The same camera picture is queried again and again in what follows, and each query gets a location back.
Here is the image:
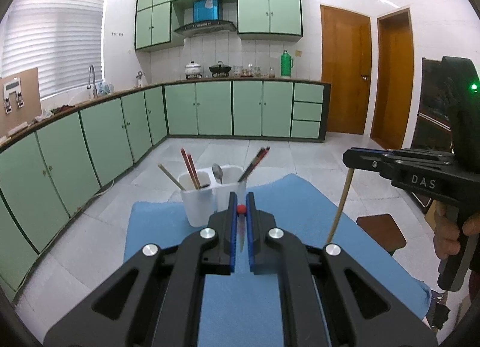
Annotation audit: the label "plain wooden chopstick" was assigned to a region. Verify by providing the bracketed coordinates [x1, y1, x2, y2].
[326, 168, 355, 244]

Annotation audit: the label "red orange star chopstick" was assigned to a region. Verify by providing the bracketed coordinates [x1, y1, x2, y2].
[237, 205, 247, 252]

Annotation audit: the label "red striped chopstick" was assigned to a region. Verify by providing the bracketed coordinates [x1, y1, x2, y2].
[187, 153, 201, 189]

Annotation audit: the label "red patterned chopstick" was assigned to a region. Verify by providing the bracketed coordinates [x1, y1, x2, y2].
[181, 148, 196, 189]

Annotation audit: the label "green lower kitchen cabinets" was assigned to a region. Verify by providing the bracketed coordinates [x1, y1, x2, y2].
[1, 78, 331, 297]

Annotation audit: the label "green kitchen cabinets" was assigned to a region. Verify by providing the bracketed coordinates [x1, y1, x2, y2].
[134, 0, 304, 51]
[1, 78, 331, 297]

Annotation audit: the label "green upper kitchen cabinets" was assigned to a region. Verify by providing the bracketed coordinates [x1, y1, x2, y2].
[134, 0, 304, 51]

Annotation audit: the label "kitchen faucet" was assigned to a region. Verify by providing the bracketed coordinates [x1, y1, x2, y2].
[87, 65, 98, 99]

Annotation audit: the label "person right hand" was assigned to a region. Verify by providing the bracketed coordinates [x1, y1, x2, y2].
[433, 201, 480, 260]

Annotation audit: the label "dark glass cabinet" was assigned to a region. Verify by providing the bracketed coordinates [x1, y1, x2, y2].
[411, 57, 452, 152]

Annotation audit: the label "wooden door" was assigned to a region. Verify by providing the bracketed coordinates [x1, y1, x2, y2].
[320, 5, 372, 135]
[370, 9, 414, 149]

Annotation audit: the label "brown wooden stool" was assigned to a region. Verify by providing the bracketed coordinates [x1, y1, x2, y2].
[356, 214, 407, 256]

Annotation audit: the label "blue table cloth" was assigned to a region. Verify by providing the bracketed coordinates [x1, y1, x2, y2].
[124, 174, 431, 346]

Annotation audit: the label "left white utensil holder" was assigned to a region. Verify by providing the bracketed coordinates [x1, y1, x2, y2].
[178, 169, 216, 227]

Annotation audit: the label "white utensil holder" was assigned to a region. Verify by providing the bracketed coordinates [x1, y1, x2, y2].
[178, 169, 216, 227]
[211, 166, 247, 211]

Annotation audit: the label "wooden chopstick in holder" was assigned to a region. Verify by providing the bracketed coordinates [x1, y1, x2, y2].
[158, 164, 186, 192]

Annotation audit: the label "right white utensil holder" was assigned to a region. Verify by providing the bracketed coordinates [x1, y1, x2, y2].
[211, 166, 247, 211]

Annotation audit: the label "metal spoon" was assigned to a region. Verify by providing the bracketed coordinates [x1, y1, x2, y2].
[211, 163, 224, 184]

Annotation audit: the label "green thermos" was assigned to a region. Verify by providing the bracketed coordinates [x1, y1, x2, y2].
[280, 50, 294, 78]

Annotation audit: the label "black wok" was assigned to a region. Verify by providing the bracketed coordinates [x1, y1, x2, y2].
[209, 61, 232, 78]

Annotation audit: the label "white cooking pot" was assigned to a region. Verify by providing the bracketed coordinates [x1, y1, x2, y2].
[185, 61, 202, 79]

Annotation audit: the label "brown cardboard board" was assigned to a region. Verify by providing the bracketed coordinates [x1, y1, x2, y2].
[0, 68, 42, 137]

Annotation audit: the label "range hood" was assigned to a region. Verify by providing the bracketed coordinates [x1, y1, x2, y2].
[174, 0, 237, 38]

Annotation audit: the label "window blinds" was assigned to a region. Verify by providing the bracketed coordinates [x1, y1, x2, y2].
[1, 0, 104, 98]

